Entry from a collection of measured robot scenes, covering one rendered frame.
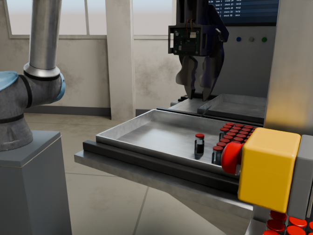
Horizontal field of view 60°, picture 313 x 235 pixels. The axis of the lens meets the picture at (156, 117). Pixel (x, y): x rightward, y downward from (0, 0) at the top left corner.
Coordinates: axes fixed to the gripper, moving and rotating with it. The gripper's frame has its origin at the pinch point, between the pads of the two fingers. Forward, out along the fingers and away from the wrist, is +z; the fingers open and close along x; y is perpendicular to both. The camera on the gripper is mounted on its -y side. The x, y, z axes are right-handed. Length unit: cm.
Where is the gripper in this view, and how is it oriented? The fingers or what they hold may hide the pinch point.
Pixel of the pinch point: (199, 93)
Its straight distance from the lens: 59.3
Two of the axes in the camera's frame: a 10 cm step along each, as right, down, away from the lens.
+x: 8.1, 1.8, -5.5
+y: -5.8, 2.5, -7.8
